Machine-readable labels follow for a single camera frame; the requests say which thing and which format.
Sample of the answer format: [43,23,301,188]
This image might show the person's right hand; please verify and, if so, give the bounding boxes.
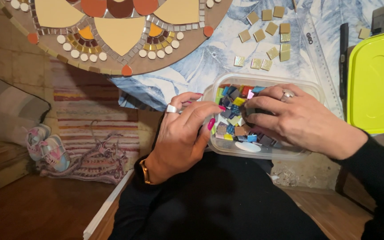
[245,84,368,160]

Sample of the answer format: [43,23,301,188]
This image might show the person's left hand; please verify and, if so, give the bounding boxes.
[144,93,227,184]

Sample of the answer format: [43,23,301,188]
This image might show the clear plastic container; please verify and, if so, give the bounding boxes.
[203,73,326,161]

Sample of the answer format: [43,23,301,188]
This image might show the gold wristwatch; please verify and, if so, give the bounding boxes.
[139,159,156,185]

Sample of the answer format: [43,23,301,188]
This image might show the heap of tile fragments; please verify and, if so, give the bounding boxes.
[271,166,300,188]

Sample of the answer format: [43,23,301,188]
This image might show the clear plastic ruler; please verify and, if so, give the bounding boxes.
[295,10,345,119]

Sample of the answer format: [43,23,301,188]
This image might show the pile of coloured mosaic tiles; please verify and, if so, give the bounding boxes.
[214,84,284,149]

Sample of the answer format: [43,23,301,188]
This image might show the person's black trousers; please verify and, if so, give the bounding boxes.
[108,151,330,240]

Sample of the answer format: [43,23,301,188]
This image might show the black marker pen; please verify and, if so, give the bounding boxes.
[339,23,349,99]

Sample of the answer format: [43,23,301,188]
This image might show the blue leaf-print tablecloth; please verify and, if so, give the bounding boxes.
[110,0,384,115]

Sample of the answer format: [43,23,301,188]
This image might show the yellow-green plastic lid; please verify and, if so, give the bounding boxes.
[347,28,384,135]

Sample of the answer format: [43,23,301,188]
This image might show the striped woven rug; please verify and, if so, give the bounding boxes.
[50,59,141,161]

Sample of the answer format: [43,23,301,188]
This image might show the white wooden strip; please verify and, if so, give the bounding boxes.
[83,169,135,240]

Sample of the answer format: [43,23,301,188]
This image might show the scattered group of gold tiles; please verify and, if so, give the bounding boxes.
[234,6,291,71]

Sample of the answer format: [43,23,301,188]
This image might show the pastel sneaker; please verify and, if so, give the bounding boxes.
[40,134,71,172]
[25,124,52,161]

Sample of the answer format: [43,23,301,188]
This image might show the round mosaic board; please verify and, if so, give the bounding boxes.
[0,0,234,76]

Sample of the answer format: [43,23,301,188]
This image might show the grey striped cushion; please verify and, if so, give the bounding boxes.
[0,76,52,148]

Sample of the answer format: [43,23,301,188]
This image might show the ornate silver ring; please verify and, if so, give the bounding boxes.
[280,89,295,102]

